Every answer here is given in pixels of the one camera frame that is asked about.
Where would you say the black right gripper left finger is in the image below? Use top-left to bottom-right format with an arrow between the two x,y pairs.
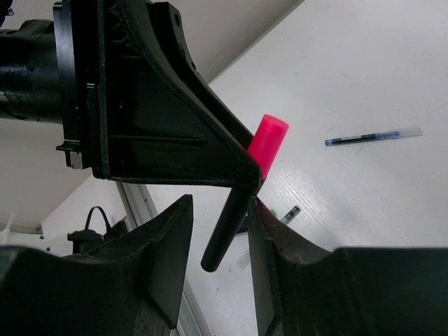
1,195 -> 193,335

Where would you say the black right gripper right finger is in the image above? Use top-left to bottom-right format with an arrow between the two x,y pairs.
248,198 -> 447,335

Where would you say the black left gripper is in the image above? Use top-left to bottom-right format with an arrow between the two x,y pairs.
53,1 -> 261,190

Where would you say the pink-capped black highlighter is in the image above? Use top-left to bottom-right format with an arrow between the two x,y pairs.
201,114 -> 289,272

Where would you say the blue clear-capped gel pen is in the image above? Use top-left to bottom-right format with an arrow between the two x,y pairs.
324,127 -> 423,147

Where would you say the black gel pen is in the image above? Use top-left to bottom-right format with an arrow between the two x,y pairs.
280,206 -> 301,225

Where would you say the aluminium table edge rail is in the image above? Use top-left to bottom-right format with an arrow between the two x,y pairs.
117,182 -> 211,335

